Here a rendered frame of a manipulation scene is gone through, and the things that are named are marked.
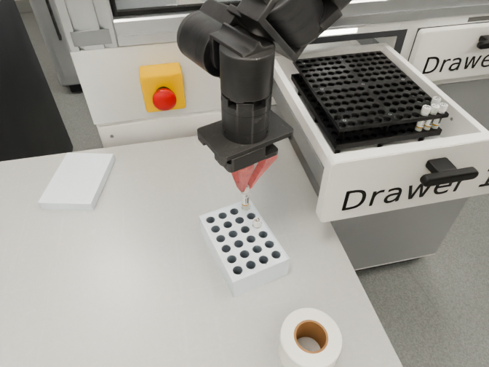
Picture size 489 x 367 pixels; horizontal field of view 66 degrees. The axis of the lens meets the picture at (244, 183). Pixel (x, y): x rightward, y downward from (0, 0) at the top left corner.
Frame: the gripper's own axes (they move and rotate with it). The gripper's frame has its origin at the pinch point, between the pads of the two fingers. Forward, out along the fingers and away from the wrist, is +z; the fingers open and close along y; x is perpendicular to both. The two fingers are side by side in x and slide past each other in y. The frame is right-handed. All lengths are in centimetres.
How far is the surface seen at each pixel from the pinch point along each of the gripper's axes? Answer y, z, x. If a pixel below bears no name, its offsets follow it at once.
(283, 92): -16.9, -1.6, -14.2
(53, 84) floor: 7, 90, -216
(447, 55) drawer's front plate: -54, -2, -8
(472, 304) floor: -83, 85, 20
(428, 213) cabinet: -72, 53, -3
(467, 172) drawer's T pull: -21.0, -5.6, 17.3
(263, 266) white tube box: 2.8, 6.1, 9.2
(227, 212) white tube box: 2.0, 6.3, -1.5
